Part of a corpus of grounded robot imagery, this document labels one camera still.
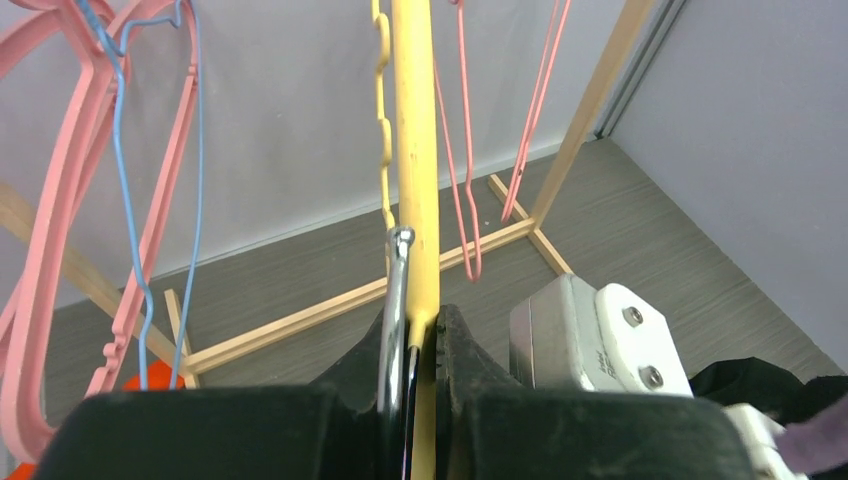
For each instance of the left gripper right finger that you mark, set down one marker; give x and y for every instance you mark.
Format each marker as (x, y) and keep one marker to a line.
(489, 426)

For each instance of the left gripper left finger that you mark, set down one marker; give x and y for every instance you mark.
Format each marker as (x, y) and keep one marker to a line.
(324, 429)

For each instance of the black garment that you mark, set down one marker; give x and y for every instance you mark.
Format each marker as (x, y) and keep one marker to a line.
(771, 389)

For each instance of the yellow wooden hanger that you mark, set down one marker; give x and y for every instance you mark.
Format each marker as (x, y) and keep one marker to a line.
(406, 116)

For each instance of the pink hanger of red garment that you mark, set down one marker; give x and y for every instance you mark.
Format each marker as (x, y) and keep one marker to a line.
(559, 16)

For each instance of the orange garment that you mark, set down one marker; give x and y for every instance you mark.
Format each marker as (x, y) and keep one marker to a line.
(159, 376)

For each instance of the wooden clothes rack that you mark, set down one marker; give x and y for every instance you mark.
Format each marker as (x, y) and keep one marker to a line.
(101, 38)

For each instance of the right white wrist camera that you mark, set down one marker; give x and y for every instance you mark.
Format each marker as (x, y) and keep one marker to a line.
(572, 336)

